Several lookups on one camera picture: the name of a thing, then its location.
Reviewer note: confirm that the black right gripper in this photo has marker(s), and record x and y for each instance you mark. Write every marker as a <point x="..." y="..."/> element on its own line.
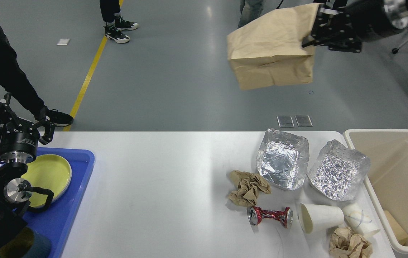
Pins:
<point x="367" y="21"/>

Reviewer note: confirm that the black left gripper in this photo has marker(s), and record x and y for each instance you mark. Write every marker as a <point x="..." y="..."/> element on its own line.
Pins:
<point x="19" y="146"/>

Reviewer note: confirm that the yellow plate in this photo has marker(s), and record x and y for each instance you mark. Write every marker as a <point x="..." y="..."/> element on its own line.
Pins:
<point x="46" y="172"/>

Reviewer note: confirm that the brown paper bag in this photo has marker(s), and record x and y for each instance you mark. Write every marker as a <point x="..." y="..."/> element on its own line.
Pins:
<point x="268" y="51"/>

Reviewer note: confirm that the teal mug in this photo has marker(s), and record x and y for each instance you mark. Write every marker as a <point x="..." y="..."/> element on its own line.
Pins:
<point x="27" y="244"/>

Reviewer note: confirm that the brown paper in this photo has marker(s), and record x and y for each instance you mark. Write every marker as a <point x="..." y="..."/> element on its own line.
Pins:
<point x="248" y="188"/>

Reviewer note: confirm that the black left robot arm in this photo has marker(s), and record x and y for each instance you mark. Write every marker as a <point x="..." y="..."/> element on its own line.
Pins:
<point x="17" y="195"/>

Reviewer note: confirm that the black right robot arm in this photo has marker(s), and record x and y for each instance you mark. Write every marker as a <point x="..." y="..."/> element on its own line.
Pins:
<point x="404" y="10"/>

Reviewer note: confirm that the crumpled paper under arm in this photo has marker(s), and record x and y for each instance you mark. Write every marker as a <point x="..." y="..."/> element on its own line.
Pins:
<point x="345" y="243"/>

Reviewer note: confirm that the pink plate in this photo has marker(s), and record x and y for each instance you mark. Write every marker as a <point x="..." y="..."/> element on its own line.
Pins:
<point x="68" y="176"/>

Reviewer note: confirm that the person in grey jeans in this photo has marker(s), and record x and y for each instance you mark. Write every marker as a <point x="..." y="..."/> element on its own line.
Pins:
<point x="249" y="11"/>

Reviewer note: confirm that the silver floor plate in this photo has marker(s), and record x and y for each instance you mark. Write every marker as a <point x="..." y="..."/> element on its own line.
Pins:
<point x="285" y="121"/>
<point x="303" y="120"/>

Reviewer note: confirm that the blue plastic tray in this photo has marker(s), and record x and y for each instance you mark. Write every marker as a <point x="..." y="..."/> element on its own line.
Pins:
<point x="56" y="222"/>

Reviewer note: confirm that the silver foil bag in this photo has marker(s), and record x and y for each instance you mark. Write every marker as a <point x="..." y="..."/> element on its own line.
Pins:
<point x="282" y="159"/>

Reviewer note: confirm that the person with black green sneakers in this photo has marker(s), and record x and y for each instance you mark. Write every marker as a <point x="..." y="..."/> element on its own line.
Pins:
<point x="115" y="23"/>

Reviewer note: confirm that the beige plastic bin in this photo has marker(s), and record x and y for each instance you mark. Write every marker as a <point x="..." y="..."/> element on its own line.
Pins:
<point x="387" y="179"/>

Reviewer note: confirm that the crushed white paper cup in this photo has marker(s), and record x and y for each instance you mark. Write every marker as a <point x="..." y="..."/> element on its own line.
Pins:
<point x="360" y="220"/>

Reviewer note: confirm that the crushed red can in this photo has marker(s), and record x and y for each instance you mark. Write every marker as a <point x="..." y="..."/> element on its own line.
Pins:
<point x="257" y="214"/>

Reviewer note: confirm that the brown box in bin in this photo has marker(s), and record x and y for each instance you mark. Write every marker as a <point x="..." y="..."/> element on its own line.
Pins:
<point x="399" y="233"/>

